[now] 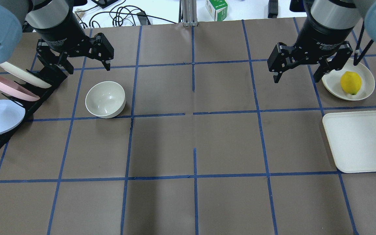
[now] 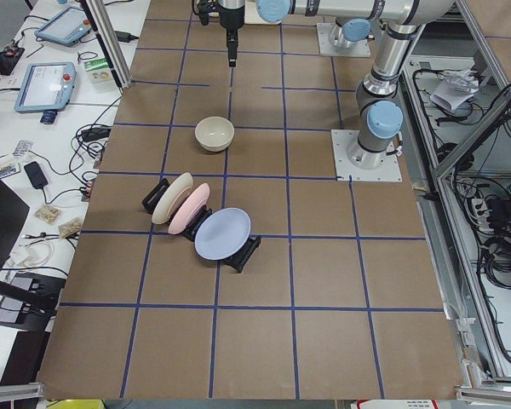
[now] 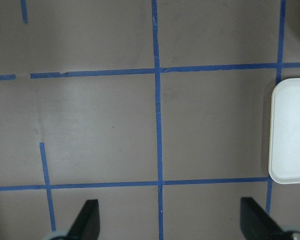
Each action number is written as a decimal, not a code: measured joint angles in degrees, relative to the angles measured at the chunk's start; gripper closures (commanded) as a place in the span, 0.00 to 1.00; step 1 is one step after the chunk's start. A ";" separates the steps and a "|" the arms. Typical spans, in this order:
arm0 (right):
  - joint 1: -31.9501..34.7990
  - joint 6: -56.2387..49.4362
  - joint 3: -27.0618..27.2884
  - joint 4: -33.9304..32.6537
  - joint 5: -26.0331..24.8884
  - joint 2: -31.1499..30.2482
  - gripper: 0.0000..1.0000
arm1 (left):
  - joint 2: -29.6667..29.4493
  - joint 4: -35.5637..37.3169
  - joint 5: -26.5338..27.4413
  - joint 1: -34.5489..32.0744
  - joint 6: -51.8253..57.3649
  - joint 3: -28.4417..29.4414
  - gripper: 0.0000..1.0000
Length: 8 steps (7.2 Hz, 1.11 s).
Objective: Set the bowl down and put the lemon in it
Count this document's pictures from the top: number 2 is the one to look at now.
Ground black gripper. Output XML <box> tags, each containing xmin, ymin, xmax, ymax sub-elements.
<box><xmin>218</xmin><ymin>0</ymin><xmax>244</xmax><ymax>68</ymax></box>

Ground cream ceramic bowl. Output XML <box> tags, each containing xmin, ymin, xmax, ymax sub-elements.
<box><xmin>195</xmin><ymin>116</ymin><xmax>234</xmax><ymax>153</ymax></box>

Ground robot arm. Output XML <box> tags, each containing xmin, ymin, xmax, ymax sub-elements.
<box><xmin>329</xmin><ymin>17</ymin><xmax>371</xmax><ymax>49</ymax></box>
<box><xmin>255</xmin><ymin>0</ymin><xmax>452</xmax><ymax>170</ymax></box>

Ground black power adapter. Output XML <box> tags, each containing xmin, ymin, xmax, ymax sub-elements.
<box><xmin>114</xmin><ymin>31</ymin><xmax>139</xmax><ymax>43</ymax></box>

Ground green white carton box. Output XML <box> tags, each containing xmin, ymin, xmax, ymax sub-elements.
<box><xmin>83</xmin><ymin>58</ymin><xmax>113</xmax><ymax>84</ymax></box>

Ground cream plate in rack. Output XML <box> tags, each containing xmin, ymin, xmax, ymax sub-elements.
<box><xmin>152</xmin><ymin>172</ymin><xmax>193</xmax><ymax>225</ymax></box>

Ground far teach pendant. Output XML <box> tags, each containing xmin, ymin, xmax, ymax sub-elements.
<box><xmin>35</xmin><ymin>7</ymin><xmax>91</xmax><ymax>46</ymax></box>

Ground teach pendant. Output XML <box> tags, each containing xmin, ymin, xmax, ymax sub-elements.
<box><xmin>35</xmin><ymin>7</ymin><xmax>91</xmax><ymax>46</ymax></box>
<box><xmin>14</xmin><ymin>62</ymin><xmax>77</xmax><ymax>113</ymax></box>

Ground pink plate in rack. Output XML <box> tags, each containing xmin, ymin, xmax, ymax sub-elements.
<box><xmin>168</xmin><ymin>182</ymin><xmax>210</xmax><ymax>235</ymax></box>

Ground near teach pendant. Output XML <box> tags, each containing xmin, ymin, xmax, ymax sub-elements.
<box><xmin>14</xmin><ymin>62</ymin><xmax>77</xmax><ymax>113</ymax></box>

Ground lavender plate in rack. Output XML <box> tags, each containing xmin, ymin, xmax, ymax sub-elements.
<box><xmin>194</xmin><ymin>208</ymin><xmax>251</xmax><ymax>261</ymax></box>

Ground black dish rack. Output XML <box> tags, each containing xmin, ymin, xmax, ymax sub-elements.
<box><xmin>141</xmin><ymin>178</ymin><xmax>261</xmax><ymax>274</ymax></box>

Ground black smartphone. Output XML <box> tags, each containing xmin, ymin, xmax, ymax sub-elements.
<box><xmin>24</xmin><ymin>161</ymin><xmax>49</xmax><ymax>189</ymax></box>

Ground black monitor stand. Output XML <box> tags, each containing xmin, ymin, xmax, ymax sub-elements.
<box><xmin>0</xmin><ymin>179</ymin><xmax>66</xmax><ymax>331</ymax></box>

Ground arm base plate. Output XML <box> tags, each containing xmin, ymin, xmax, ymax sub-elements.
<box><xmin>331</xmin><ymin>130</ymin><xmax>403</xmax><ymax>182</ymax></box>
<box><xmin>316</xmin><ymin>19</ymin><xmax>371</xmax><ymax>58</ymax></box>

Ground aluminium frame post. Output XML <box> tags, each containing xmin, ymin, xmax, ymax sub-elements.
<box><xmin>80</xmin><ymin>0</ymin><xmax>133</xmax><ymax>89</ymax></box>

